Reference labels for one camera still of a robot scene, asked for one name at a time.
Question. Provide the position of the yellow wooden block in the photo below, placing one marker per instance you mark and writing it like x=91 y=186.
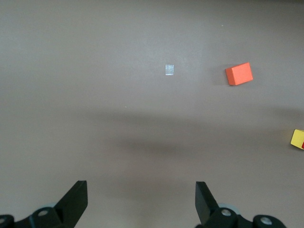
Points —
x=297 y=139

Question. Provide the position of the small clear tape piece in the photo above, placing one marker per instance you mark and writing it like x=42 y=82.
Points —
x=169 y=69

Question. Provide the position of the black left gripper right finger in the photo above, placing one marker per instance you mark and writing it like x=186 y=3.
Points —
x=209 y=209

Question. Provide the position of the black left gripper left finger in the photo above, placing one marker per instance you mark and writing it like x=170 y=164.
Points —
x=69 y=206

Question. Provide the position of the orange wooden block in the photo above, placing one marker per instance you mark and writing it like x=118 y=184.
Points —
x=239 y=74

